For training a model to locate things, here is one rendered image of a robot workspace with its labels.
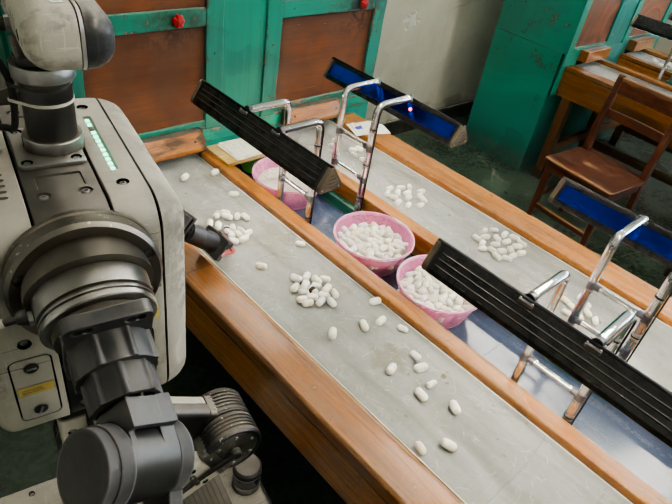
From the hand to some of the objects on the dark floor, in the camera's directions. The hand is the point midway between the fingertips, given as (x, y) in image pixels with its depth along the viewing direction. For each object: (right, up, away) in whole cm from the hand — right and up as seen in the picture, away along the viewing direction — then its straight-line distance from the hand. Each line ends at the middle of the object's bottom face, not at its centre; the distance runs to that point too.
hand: (232, 251), depth 172 cm
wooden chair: (+171, +11, +183) cm, 251 cm away
